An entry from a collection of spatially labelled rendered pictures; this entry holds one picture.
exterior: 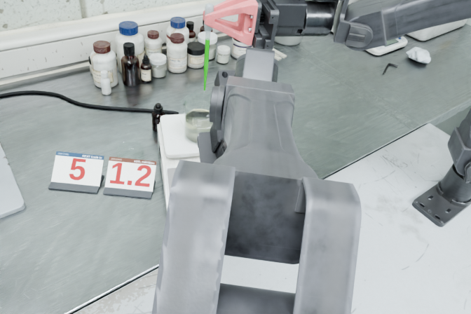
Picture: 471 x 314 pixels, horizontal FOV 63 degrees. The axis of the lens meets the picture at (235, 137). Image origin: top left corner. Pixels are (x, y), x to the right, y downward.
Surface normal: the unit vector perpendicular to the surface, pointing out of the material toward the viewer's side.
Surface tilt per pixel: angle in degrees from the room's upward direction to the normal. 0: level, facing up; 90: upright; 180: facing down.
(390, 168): 0
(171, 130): 0
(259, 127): 19
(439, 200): 0
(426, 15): 91
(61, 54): 90
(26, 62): 90
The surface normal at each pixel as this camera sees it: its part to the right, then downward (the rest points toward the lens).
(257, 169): 0.13, -0.92
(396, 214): 0.11, -0.76
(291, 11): 0.22, 0.65
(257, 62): 0.05, -0.35
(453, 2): -0.20, 0.58
